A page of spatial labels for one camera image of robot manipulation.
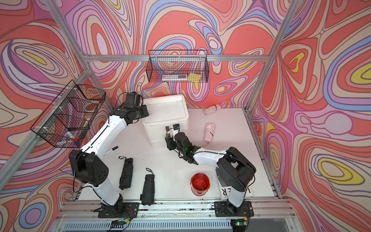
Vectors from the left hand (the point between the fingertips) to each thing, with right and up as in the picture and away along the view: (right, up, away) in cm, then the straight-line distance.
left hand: (147, 110), depth 86 cm
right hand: (+13, -19, +2) cm, 23 cm away
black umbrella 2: (+3, -47, -10) cm, 48 cm away
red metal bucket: (+31, -41, -7) cm, 52 cm away
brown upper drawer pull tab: (+13, -11, -3) cm, 17 cm away
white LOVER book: (+44, -44, -10) cm, 63 cm away
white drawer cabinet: (+10, -1, +1) cm, 10 cm away
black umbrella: (-11, -38, -5) cm, 40 cm away
